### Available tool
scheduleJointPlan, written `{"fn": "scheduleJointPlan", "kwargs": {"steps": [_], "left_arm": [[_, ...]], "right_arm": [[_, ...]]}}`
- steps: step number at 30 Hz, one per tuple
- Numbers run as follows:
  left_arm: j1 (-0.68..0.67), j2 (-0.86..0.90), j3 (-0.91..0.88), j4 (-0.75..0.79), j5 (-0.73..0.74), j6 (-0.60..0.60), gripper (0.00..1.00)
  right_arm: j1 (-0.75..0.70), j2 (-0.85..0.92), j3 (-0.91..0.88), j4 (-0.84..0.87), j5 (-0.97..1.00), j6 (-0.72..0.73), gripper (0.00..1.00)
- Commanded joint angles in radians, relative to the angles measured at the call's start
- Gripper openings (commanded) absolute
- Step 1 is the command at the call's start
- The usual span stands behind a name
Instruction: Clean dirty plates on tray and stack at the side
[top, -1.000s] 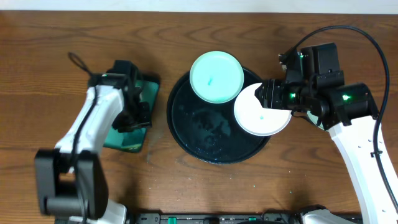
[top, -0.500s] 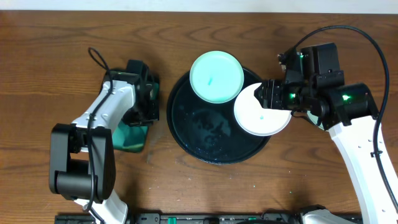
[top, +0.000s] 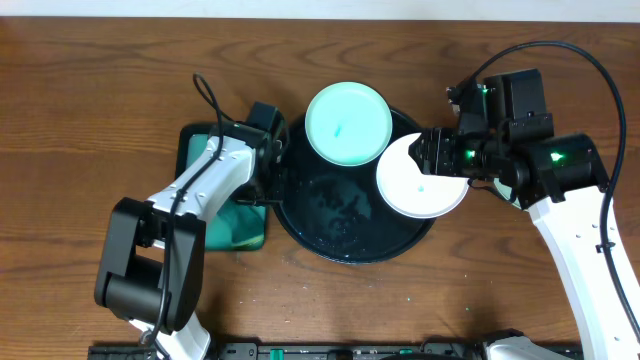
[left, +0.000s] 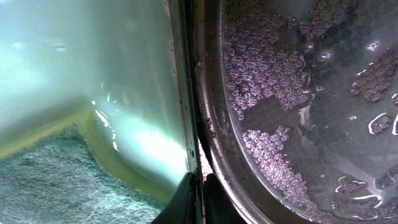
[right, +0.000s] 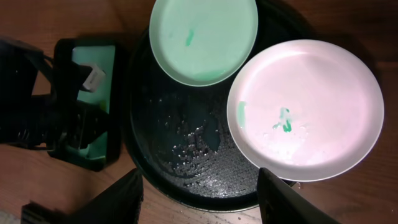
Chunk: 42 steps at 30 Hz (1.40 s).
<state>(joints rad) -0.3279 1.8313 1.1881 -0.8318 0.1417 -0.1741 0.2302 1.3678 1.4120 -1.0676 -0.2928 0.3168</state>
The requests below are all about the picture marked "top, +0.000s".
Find green scrubbing sponge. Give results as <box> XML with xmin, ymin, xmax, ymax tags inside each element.
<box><xmin>230</xmin><ymin>206</ymin><xmax>266</xmax><ymax>251</ymax></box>

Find mint plate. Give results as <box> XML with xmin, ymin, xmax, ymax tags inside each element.
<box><xmin>304</xmin><ymin>82</ymin><xmax>393</xmax><ymax>167</ymax></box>
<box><xmin>493</xmin><ymin>179</ymin><xmax>521</xmax><ymax>209</ymax></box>

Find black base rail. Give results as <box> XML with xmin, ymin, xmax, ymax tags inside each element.
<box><xmin>87</xmin><ymin>330</ymin><xmax>584</xmax><ymax>360</ymax></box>

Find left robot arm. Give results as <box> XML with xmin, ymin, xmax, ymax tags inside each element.
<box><xmin>94</xmin><ymin>102</ymin><xmax>289</xmax><ymax>359</ymax></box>

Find black round tray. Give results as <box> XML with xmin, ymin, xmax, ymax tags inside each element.
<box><xmin>273</xmin><ymin>115</ymin><xmax>435</xmax><ymax>264</ymax></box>

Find black rectangular tray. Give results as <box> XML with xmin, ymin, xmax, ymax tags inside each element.
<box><xmin>175</xmin><ymin>123</ymin><xmax>267</xmax><ymax>252</ymax></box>

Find white plate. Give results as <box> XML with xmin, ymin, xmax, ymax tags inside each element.
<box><xmin>376</xmin><ymin>133</ymin><xmax>469</xmax><ymax>219</ymax></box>

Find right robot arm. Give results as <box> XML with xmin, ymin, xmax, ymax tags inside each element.
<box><xmin>408</xmin><ymin>69</ymin><xmax>639</xmax><ymax>359</ymax></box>

